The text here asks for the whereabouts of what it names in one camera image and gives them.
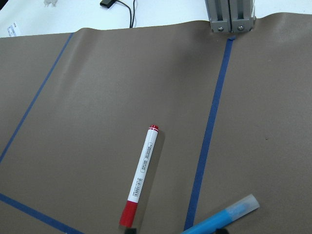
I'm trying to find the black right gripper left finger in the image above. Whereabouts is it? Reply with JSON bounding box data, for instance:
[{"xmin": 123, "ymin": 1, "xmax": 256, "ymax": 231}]
[{"xmin": 124, "ymin": 228, "xmax": 137, "ymax": 234}]

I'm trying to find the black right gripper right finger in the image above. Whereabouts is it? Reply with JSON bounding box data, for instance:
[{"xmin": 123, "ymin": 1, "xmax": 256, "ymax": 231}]
[{"xmin": 215, "ymin": 228, "xmax": 228, "ymax": 234}]

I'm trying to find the red white marker pen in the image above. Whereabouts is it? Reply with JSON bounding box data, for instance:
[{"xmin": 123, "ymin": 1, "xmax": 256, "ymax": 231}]
[{"xmin": 119, "ymin": 125, "xmax": 159, "ymax": 228}]

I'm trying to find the blue highlighter pen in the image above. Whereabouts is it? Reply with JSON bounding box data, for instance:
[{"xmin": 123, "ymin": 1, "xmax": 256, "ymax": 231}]
[{"xmin": 182, "ymin": 194, "xmax": 260, "ymax": 234}]

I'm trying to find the small black usb device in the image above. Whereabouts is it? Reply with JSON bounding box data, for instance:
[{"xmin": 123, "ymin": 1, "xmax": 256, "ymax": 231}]
[{"xmin": 100, "ymin": 0, "xmax": 116, "ymax": 8}]

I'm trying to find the white printed label sticker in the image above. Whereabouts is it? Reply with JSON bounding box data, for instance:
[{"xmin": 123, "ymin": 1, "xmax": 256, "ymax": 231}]
[{"xmin": 7, "ymin": 22, "xmax": 20, "ymax": 37}]

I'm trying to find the black cable on table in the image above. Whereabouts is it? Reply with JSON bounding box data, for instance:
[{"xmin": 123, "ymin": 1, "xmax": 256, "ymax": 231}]
[{"xmin": 114, "ymin": 0, "xmax": 137, "ymax": 28}]

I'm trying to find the aluminium frame post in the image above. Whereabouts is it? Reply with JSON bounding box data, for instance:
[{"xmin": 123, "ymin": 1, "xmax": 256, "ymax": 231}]
[{"xmin": 205, "ymin": 0, "xmax": 256, "ymax": 33}]

